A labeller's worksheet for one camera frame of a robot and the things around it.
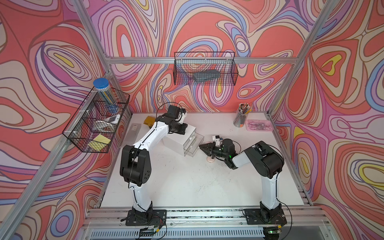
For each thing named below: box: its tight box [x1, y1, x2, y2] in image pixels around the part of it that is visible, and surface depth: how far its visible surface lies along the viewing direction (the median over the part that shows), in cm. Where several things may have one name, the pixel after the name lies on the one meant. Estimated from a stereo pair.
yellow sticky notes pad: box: [87, 134, 111, 152], surface depth 73 cm
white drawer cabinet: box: [162, 124, 197, 157], surface depth 89 cm
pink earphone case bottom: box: [206, 156, 216, 163], surface depth 94 cm
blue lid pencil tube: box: [93, 77, 118, 114], surface depth 75 cm
